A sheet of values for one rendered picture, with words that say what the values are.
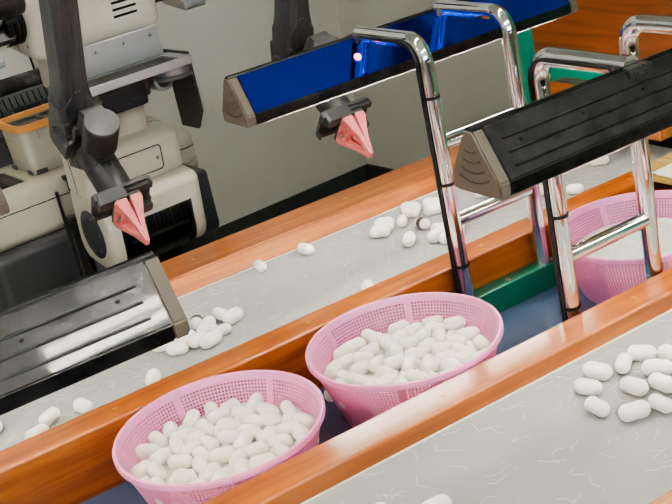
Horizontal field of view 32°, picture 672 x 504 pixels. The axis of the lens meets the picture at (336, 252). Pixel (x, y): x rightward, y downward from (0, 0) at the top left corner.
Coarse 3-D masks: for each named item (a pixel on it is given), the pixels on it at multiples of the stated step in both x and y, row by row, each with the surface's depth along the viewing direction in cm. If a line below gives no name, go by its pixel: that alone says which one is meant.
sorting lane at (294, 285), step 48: (432, 192) 213; (336, 240) 201; (384, 240) 196; (240, 288) 190; (288, 288) 186; (336, 288) 182; (240, 336) 172; (96, 384) 167; (144, 384) 164; (0, 432) 159
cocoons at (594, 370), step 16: (640, 352) 141; (656, 352) 141; (592, 368) 139; (608, 368) 139; (624, 368) 139; (656, 368) 137; (576, 384) 137; (592, 384) 136; (624, 384) 135; (640, 384) 134; (656, 384) 134; (592, 400) 132; (640, 400) 130; (656, 400) 130; (624, 416) 129; (640, 416) 130; (448, 496) 121
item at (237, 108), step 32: (480, 0) 182; (512, 0) 185; (544, 0) 187; (416, 32) 177; (448, 32) 179; (480, 32) 181; (288, 64) 167; (320, 64) 169; (352, 64) 171; (384, 64) 173; (224, 96) 166; (256, 96) 164; (288, 96) 166; (320, 96) 168
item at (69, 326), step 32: (64, 288) 99; (96, 288) 99; (128, 288) 100; (160, 288) 101; (0, 320) 96; (32, 320) 97; (64, 320) 98; (96, 320) 98; (128, 320) 99; (160, 320) 100; (0, 352) 95; (32, 352) 96; (64, 352) 97; (96, 352) 98; (128, 352) 99; (0, 384) 94; (32, 384) 95; (64, 384) 97
